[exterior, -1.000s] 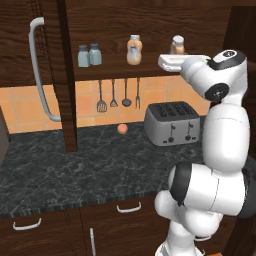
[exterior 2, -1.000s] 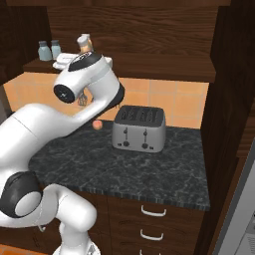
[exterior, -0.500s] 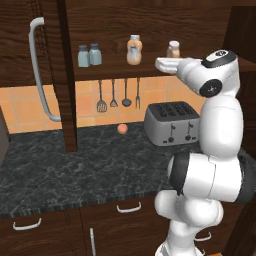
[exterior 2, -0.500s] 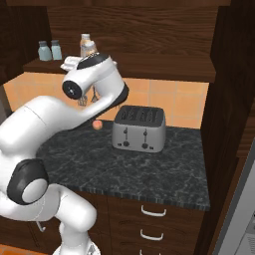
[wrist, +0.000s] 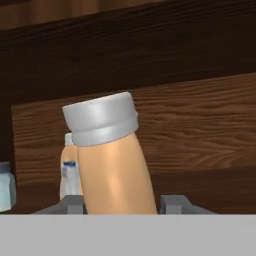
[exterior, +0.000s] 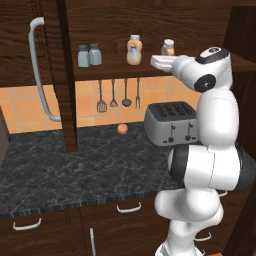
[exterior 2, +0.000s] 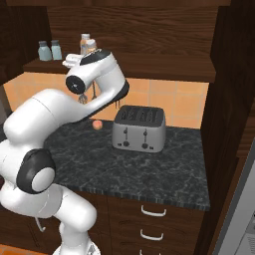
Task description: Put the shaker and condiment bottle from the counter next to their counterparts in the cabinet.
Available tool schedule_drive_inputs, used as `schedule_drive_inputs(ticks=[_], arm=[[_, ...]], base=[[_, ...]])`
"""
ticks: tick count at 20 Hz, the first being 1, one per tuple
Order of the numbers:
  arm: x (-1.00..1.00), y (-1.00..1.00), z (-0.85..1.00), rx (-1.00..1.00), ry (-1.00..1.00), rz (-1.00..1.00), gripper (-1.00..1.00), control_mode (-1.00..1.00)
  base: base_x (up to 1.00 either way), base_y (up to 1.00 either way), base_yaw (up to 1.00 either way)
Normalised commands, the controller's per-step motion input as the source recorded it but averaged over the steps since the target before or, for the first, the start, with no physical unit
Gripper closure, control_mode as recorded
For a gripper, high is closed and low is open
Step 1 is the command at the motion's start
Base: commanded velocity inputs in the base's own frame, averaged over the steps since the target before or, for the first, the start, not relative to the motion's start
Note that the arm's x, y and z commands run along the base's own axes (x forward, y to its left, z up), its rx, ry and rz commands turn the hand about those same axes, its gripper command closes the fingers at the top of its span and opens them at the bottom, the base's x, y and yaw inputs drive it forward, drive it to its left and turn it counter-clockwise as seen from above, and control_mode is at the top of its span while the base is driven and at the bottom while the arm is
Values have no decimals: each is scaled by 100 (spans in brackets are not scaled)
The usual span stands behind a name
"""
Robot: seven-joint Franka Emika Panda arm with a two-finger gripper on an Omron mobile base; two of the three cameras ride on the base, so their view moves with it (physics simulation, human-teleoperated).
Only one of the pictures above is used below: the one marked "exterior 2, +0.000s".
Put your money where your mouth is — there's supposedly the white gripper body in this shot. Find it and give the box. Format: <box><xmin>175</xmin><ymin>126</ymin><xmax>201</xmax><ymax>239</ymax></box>
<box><xmin>62</xmin><ymin>53</ymin><xmax>84</xmax><ymax>70</ymax></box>

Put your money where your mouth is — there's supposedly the blue-grey shaker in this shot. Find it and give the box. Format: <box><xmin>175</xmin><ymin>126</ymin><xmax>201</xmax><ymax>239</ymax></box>
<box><xmin>50</xmin><ymin>39</ymin><xmax>64</xmax><ymax>62</ymax></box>
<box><xmin>37</xmin><ymin>40</ymin><xmax>53</xmax><ymax>63</ymax></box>

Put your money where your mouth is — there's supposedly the clear condiment bottle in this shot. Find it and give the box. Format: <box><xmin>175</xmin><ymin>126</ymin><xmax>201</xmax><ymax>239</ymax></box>
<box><xmin>79</xmin><ymin>33</ymin><xmax>92</xmax><ymax>56</ymax></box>
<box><xmin>86</xmin><ymin>38</ymin><xmax>98</xmax><ymax>55</ymax></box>

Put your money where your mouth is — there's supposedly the dark wood cabinet door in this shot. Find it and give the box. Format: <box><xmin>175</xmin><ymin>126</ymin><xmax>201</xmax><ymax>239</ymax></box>
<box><xmin>193</xmin><ymin>0</ymin><xmax>255</xmax><ymax>255</ymax></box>
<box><xmin>0</xmin><ymin>0</ymin><xmax>53</xmax><ymax>86</ymax></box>

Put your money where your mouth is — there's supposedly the metal whisk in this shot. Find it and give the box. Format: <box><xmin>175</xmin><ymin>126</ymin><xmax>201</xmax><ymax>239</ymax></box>
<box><xmin>78</xmin><ymin>93</ymin><xmax>90</xmax><ymax>105</ymax></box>

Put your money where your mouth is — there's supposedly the silver four-slot toaster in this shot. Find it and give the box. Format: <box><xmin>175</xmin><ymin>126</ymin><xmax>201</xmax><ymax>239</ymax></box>
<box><xmin>111</xmin><ymin>105</ymin><xmax>167</xmax><ymax>154</ymax></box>

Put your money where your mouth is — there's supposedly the dark wood cupboard door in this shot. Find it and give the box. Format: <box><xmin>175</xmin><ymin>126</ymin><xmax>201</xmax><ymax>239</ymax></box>
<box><xmin>0</xmin><ymin>190</ymin><xmax>110</xmax><ymax>255</ymax></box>

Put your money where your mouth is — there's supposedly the dark wood drawer front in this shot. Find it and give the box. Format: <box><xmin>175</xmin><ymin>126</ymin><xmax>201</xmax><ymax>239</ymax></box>
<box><xmin>107</xmin><ymin>194</ymin><xmax>205</xmax><ymax>233</ymax></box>
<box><xmin>110</xmin><ymin>243</ymin><xmax>197</xmax><ymax>255</ymax></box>
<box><xmin>109</xmin><ymin>222</ymin><xmax>201</xmax><ymax>251</ymax></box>

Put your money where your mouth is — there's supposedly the grey steel appliance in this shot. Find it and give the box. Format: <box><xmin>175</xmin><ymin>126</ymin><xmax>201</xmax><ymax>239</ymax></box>
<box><xmin>212</xmin><ymin>138</ymin><xmax>255</xmax><ymax>255</ymax></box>

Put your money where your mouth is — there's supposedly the white cupboard handle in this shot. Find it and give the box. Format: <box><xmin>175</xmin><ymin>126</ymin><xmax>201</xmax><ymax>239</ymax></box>
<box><xmin>34</xmin><ymin>216</ymin><xmax>47</xmax><ymax>233</ymax></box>

